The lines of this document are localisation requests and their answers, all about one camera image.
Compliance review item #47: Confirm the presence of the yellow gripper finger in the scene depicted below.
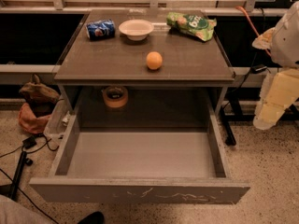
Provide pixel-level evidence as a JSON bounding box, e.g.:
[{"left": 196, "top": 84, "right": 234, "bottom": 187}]
[
  {"left": 252, "top": 27, "right": 275, "bottom": 49},
  {"left": 253, "top": 69, "right": 299, "bottom": 130}
]

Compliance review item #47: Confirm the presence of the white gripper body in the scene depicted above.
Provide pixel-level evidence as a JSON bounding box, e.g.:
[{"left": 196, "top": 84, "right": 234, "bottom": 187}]
[{"left": 270, "top": 2, "right": 299, "bottom": 68}]

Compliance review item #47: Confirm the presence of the orange fruit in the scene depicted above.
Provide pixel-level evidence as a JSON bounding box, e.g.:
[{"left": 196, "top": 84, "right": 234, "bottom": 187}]
[{"left": 146, "top": 51, "right": 163, "bottom": 70}]

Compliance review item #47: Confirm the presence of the grey cabinet with top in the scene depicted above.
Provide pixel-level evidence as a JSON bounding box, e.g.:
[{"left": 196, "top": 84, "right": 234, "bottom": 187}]
[{"left": 53, "top": 8, "right": 236, "bottom": 123}]

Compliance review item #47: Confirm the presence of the open grey top drawer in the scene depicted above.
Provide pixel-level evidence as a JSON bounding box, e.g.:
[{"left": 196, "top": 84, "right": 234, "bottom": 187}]
[{"left": 30, "top": 113, "right": 249, "bottom": 204}]

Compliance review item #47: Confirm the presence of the black power brick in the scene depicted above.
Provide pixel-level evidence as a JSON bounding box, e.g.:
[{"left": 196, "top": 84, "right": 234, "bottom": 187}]
[{"left": 250, "top": 64, "right": 267, "bottom": 74}]

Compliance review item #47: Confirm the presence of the green chip bag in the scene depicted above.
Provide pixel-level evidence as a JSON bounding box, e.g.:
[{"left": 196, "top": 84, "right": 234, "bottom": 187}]
[{"left": 166, "top": 12, "right": 217, "bottom": 42}]

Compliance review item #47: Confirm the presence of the white bowl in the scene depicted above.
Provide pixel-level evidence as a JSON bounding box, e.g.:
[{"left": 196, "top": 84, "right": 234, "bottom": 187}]
[{"left": 119, "top": 20, "right": 154, "bottom": 41}]

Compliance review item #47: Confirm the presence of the roll of masking tape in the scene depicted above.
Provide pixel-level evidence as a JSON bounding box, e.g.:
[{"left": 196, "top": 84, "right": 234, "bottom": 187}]
[{"left": 103, "top": 86, "right": 128, "bottom": 108}]

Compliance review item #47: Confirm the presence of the blue pepsi can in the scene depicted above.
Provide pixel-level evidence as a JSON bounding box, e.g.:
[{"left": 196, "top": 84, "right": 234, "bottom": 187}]
[{"left": 85, "top": 20, "right": 115, "bottom": 40}]

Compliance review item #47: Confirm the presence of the black shoe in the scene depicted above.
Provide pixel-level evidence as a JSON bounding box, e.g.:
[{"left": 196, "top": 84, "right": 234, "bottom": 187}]
[{"left": 78, "top": 212, "right": 105, "bottom": 224}]

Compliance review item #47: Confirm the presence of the brown cloth bag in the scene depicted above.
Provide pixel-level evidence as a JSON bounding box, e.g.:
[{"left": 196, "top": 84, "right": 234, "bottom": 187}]
[{"left": 19, "top": 74, "right": 60, "bottom": 106}]

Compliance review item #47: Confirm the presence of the orange cloth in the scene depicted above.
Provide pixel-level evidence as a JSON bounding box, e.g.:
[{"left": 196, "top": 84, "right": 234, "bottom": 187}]
[{"left": 18, "top": 103, "right": 50, "bottom": 134}]

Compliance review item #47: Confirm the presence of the black power adapter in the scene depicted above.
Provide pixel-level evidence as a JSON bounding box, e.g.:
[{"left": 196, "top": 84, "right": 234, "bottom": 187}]
[{"left": 22, "top": 136, "right": 36, "bottom": 149}]

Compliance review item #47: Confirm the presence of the black stand leg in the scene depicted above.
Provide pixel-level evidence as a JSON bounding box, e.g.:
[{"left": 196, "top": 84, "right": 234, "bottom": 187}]
[{"left": 0, "top": 151, "right": 33, "bottom": 201}]

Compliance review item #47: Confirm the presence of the orange cable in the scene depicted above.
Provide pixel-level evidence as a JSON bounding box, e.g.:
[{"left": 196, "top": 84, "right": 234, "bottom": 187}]
[{"left": 235, "top": 6, "right": 272, "bottom": 58}]

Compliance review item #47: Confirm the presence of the black table frame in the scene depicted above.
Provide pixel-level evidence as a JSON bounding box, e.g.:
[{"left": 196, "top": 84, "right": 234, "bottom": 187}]
[{"left": 220, "top": 93, "right": 299, "bottom": 146}]

